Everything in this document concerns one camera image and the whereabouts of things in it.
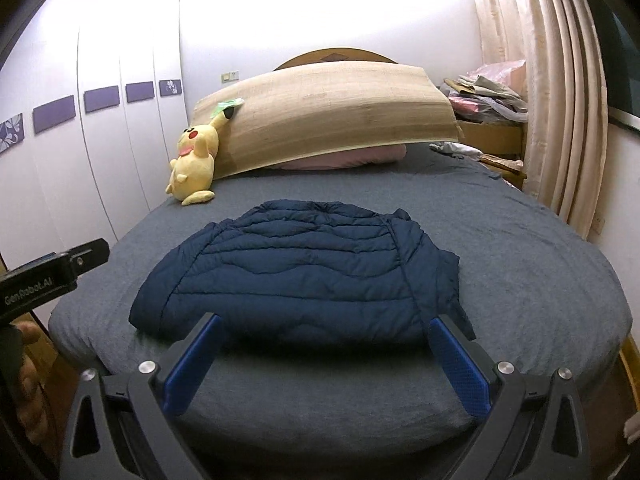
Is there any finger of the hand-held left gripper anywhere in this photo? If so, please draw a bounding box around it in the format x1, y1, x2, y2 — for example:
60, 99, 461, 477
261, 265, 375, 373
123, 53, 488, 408
67, 238, 111, 276

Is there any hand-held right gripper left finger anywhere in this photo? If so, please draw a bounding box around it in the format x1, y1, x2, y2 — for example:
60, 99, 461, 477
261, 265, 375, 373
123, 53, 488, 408
60, 312, 223, 480

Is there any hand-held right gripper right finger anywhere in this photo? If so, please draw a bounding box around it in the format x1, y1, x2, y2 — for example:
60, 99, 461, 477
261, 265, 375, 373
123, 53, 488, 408
429, 314, 596, 480

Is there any navy quilted jacket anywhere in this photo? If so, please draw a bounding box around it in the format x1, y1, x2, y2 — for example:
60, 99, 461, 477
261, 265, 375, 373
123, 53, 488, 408
128, 199, 477, 348

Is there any pile of clothes and bags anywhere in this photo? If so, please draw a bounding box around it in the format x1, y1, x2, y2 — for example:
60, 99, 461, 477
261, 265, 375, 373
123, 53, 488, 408
442, 60, 530, 123

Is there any person's left hand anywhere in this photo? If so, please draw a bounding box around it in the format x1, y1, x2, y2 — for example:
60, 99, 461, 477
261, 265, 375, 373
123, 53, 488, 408
14, 321, 53, 435

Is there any white wardrobe with purple panels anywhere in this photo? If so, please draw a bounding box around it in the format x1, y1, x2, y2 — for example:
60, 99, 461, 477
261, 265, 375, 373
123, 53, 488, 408
0, 0, 186, 271

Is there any bed with grey sheet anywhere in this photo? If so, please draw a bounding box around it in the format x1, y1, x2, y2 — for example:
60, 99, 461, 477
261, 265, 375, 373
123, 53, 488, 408
48, 142, 640, 480

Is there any yellow plush toy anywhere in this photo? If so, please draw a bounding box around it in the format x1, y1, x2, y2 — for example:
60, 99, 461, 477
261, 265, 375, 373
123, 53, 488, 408
166, 109, 236, 207

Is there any green tag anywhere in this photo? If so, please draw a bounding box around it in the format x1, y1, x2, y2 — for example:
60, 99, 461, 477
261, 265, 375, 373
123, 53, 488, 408
210, 97, 245, 118

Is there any white crumpled cloth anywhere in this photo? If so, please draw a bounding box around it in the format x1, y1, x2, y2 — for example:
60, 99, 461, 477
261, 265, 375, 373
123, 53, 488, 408
429, 141, 483, 160

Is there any wooden bedside cabinet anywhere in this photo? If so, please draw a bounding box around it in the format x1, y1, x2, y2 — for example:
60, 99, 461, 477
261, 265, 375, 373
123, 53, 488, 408
455, 120, 528, 191

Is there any pink pillow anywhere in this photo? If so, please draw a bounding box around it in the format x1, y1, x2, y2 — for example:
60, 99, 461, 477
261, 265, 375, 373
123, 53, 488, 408
275, 143, 407, 170

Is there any cream curtain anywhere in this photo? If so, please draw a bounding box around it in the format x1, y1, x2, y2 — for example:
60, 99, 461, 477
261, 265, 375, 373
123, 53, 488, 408
462, 0, 611, 241

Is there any wooden headboard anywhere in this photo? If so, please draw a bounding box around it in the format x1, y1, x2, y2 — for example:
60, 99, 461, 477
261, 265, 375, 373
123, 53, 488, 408
272, 47, 401, 72

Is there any dark window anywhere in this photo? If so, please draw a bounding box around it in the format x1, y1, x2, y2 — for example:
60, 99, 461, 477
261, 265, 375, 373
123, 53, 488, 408
600, 5, 640, 136

